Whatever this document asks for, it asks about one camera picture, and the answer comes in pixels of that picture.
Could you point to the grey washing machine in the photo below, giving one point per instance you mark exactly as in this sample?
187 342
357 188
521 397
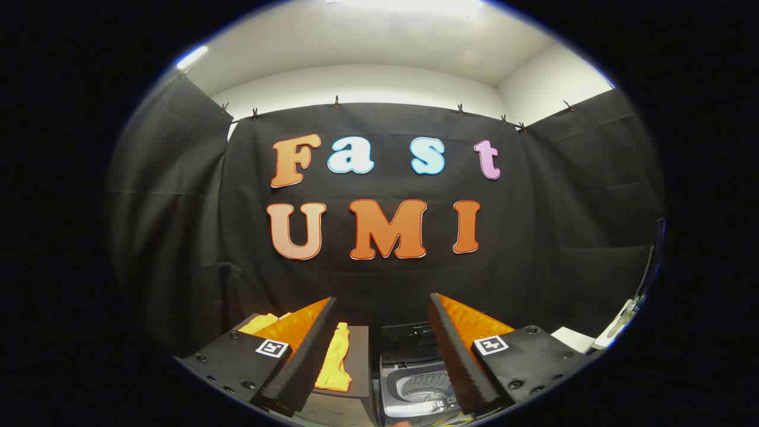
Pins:
394 385

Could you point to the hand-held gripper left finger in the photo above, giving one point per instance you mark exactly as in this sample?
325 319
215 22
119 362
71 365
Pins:
308 356

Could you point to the row of black clips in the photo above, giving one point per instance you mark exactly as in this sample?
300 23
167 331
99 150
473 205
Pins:
336 102

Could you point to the white curved object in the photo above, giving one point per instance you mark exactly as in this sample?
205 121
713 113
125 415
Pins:
619 320

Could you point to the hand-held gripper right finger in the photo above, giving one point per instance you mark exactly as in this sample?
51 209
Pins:
456 356

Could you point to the orange yellow shirt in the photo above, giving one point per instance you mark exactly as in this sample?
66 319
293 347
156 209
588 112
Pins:
335 362

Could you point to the black backdrop cloth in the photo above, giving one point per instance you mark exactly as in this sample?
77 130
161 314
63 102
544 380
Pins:
385 279

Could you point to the white panel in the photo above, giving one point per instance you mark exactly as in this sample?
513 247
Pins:
572 339

